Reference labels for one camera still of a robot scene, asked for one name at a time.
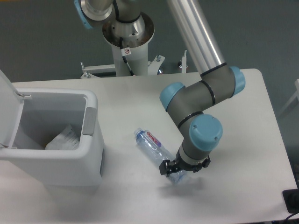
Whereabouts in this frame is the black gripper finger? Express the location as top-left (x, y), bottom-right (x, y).
top-left (192, 156), bottom-right (211, 173)
top-left (159, 160), bottom-right (177, 177)

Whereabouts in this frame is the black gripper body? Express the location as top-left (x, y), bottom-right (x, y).
top-left (174, 155), bottom-right (199, 172)

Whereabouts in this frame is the clear plastic water bottle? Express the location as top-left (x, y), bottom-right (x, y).
top-left (134, 128), bottom-right (191, 184)

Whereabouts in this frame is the white plastic pouch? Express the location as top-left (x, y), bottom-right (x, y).
top-left (45, 124), bottom-right (80, 150)

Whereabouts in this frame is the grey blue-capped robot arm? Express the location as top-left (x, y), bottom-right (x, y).
top-left (74, 0), bottom-right (246, 176)

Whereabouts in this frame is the white trash can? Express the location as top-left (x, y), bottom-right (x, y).
top-left (0, 88), bottom-right (104, 186)

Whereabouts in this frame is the white trash can lid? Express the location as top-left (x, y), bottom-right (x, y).
top-left (0, 72), bottom-right (31, 148)

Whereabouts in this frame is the black device at table edge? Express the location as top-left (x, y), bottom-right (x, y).
top-left (282, 189), bottom-right (299, 213)

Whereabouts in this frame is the white right base bracket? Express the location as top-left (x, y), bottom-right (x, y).
top-left (148, 49), bottom-right (188, 75)

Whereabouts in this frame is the white base bracket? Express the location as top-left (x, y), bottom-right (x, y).
top-left (80, 62), bottom-right (116, 79)
top-left (148, 49), bottom-right (188, 75)

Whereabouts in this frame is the black cable on pedestal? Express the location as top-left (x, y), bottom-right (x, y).
top-left (119, 36), bottom-right (136, 77)

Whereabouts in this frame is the white left base bracket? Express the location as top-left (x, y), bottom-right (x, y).
top-left (80, 62), bottom-right (116, 79)

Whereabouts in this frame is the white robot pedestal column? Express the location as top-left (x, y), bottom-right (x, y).
top-left (102, 12), bottom-right (155, 77)

